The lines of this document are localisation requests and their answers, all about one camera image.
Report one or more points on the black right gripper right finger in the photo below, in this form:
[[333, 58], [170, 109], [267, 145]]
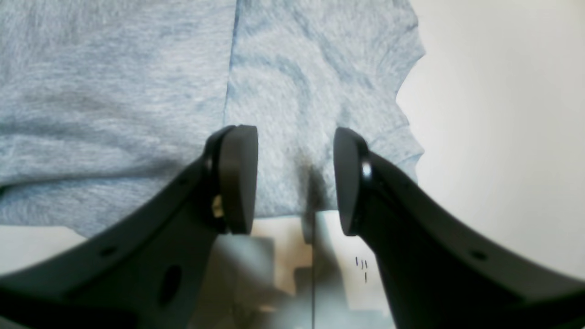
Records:
[[436, 271]]

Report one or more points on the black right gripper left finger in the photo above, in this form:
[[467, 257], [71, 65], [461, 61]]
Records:
[[145, 272]]

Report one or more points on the grey T-shirt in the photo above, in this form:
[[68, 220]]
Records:
[[103, 102]]

